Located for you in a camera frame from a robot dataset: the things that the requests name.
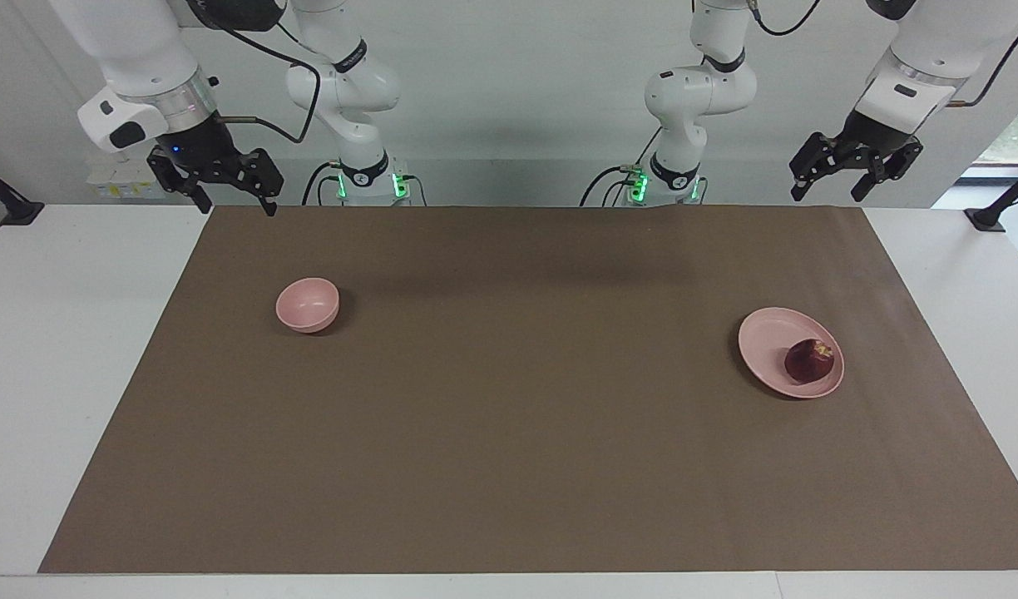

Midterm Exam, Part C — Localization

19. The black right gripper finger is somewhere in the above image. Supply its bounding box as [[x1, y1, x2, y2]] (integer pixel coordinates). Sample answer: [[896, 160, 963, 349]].
[[226, 147, 284, 218], [147, 147, 215, 215]]

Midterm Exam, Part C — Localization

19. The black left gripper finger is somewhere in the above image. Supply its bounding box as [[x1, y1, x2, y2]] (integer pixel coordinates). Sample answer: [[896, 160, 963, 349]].
[[789, 131, 839, 203], [849, 139, 925, 204]]

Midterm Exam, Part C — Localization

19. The dark red apple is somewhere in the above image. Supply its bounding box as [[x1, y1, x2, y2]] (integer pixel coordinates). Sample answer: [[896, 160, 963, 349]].
[[784, 338, 836, 385]]

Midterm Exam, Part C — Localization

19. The pink bowl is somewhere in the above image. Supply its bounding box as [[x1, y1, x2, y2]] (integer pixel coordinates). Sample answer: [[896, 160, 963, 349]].
[[275, 277, 341, 334]]

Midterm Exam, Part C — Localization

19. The pink plate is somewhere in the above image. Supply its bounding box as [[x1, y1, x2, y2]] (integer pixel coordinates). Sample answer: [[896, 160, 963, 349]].
[[738, 307, 846, 399]]

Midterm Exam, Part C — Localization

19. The black clamp stand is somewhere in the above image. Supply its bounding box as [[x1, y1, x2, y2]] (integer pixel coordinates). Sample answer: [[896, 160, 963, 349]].
[[0, 158, 45, 227], [965, 162, 1018, 232]]

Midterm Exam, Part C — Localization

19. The window with green view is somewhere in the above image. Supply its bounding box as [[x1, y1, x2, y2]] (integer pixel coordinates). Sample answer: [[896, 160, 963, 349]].
[[971, 87, 1018, 180]]

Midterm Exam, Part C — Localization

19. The brown table mat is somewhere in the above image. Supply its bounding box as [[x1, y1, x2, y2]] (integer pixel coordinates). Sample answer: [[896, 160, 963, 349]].
[[39, 204, 1018, 575]]

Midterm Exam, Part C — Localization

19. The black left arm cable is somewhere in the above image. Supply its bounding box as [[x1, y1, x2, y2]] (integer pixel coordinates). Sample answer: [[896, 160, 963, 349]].
[[746, 0, 1018, 109]]

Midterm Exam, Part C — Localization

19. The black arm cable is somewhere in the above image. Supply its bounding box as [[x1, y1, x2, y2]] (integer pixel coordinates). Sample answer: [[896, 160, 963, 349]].
[[214, 21, 323, 144], [746, 0, 1018, 109]]

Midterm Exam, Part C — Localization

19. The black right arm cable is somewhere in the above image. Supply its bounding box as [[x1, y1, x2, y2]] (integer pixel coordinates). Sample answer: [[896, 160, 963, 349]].
[[214, 21, 323, 144]]

